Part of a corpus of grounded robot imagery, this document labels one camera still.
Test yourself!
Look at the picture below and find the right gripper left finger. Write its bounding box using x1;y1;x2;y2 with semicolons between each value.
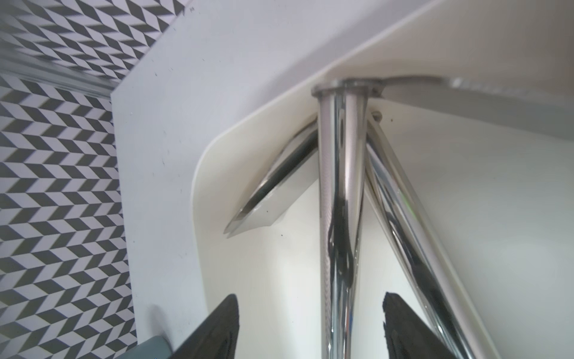
170;294;240;359

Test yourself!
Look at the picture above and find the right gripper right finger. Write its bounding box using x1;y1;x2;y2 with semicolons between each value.
382;292;455;359

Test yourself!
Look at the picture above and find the blue-handled small hoe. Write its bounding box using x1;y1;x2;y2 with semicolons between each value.
312;75;573;358
365;115;480;358
224;118;318;238

